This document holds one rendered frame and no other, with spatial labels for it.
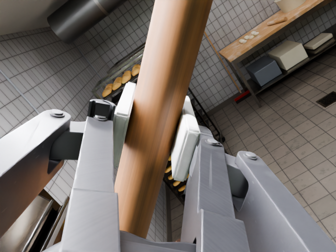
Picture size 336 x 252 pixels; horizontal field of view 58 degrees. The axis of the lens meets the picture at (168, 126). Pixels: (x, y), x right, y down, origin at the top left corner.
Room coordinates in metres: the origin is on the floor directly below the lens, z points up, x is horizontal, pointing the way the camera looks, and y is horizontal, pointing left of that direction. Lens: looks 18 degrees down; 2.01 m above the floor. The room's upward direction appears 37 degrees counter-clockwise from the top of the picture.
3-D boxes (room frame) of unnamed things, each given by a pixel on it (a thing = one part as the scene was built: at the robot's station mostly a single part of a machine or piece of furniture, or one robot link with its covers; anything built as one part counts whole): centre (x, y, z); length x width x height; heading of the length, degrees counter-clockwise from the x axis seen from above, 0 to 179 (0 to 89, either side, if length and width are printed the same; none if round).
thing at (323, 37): (4.26, -2.59, 0.27); 0.34 x 0.26 x 0.07; 84
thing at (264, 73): (4.44, -1.71, 0.35); 0.50 x 0.36 x 0.24; 168
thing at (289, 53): (4.35, -2.12, 0.35); 0.50 x 0.36 x 0.24; 170
